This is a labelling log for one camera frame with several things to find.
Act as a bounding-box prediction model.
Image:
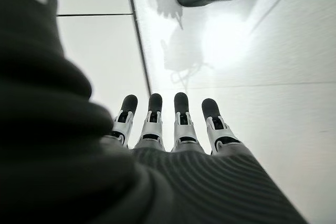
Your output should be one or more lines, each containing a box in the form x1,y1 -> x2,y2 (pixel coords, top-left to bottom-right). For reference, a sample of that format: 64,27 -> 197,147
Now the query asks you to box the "dark cabinet plinth strip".
124,0 -> 153,95

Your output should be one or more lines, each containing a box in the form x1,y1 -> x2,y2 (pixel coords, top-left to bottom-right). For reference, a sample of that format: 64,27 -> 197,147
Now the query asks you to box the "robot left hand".
0,0 -> 309,224

